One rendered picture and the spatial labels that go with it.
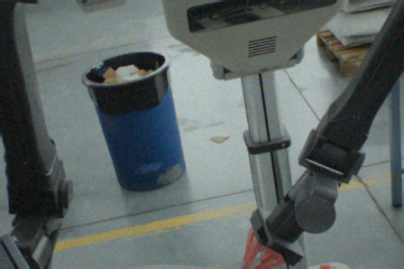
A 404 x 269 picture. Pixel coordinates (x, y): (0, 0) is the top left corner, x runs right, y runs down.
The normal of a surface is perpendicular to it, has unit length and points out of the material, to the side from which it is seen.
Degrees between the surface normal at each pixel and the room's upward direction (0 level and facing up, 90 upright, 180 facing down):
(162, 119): 92
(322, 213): 77
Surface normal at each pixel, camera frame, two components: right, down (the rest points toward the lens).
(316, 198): -0.12, 0.28
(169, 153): 0.66, 0.29
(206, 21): 0.19, 0.90
